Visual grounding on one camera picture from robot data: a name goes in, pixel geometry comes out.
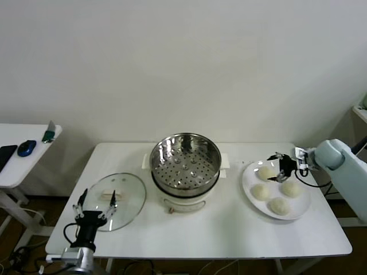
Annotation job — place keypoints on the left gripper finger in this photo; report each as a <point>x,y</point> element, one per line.
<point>110,212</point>
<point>78,210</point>

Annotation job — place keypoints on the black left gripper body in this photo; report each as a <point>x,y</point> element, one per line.
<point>87,220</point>

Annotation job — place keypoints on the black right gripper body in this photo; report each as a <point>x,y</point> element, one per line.
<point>288,164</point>

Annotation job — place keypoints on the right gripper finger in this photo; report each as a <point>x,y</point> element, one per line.
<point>279,177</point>
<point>277,156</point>

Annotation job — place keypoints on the white steamed baozi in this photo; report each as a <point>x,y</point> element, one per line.
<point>279,205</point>
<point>291,189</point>
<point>265,172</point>
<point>260,192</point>

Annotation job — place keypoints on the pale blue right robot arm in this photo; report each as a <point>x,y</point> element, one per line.
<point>344,160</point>

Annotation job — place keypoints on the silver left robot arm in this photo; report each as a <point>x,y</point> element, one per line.
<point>83,263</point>

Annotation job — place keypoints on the stainless steel steamer basket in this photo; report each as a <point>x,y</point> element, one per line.
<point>186,169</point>

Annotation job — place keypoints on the white right wrist adapter box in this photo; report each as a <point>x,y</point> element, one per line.
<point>301,157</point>

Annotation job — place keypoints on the white round plate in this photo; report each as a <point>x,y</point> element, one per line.
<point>298,206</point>

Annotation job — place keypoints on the white side table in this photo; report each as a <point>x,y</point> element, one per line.
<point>25,172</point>

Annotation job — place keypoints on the white electric cooker pot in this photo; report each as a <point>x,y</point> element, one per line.
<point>186,204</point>

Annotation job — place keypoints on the blue computer mouse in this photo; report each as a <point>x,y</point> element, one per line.
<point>26,148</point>

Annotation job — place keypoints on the green utility knife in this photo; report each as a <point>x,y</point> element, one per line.
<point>48,134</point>

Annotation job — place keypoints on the white shelf table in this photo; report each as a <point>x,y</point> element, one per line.
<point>360,113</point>

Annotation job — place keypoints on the pale green round object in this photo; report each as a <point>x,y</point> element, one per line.
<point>364,102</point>

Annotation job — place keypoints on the white metal frame base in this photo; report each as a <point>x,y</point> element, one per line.
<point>349,222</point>

